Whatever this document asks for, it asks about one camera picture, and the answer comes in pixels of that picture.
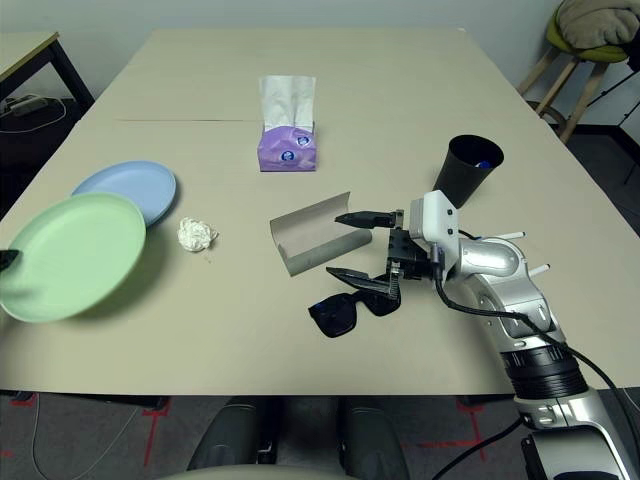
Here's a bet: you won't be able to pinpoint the robot leg dark grey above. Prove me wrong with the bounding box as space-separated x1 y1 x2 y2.
187 397 274 474
339 397 411 480

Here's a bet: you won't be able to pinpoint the black tripod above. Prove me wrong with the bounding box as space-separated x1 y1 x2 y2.
584 64 640 186

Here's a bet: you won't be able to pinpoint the white power cable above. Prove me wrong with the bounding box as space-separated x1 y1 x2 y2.
0 97 67 134

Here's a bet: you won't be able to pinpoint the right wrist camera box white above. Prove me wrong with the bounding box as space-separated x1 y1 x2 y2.
408 189 464 251

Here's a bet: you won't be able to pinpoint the grey power strip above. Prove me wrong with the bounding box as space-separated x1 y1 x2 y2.
4 95 49 117

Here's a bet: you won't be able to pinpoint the robot right leg dark grey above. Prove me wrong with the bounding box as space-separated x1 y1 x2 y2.
339 397 411 480

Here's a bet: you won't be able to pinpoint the beige blanket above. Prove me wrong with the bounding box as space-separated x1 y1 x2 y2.
557 0 640 51

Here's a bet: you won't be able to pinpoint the blue plate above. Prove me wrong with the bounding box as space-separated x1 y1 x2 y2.
71 159 179 229

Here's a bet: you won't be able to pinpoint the black plastic cup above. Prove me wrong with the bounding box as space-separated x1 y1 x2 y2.
432 133 505 209

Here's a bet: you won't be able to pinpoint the grey glasses case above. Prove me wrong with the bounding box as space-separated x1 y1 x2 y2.
269 190 372 278

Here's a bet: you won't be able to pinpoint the red floor tape mark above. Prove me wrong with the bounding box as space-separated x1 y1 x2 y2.
139 397 174 466

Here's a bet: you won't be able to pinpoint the robot left leg dark grey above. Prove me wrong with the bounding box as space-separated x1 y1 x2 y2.
187 397 274 474

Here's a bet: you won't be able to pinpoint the green plate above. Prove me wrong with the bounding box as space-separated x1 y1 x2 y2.
0 192 148 324

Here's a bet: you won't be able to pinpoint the thin white floor cable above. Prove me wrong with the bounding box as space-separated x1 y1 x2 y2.
30 394 144 480

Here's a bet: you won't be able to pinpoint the white tissue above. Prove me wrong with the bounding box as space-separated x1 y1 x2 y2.
177 216 220 253

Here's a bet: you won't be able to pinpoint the side table black legs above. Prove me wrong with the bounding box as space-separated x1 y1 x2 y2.
0 31 96 116

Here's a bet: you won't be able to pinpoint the green stool wooden legs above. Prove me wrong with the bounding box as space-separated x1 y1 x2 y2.
517 9 631 144

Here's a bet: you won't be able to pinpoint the black sunglasses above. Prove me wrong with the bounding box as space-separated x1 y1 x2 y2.
307 287 402 339

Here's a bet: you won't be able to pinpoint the purple tissue pack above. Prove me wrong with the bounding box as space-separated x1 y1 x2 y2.
257 74 320 174

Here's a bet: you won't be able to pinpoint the robot torso beige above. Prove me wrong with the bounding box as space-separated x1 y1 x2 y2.
159 464 351 480

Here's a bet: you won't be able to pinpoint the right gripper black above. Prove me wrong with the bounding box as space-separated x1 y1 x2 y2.
325 209 441 301

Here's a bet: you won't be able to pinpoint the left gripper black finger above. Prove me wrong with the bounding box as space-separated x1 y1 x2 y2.
0 248 24 274

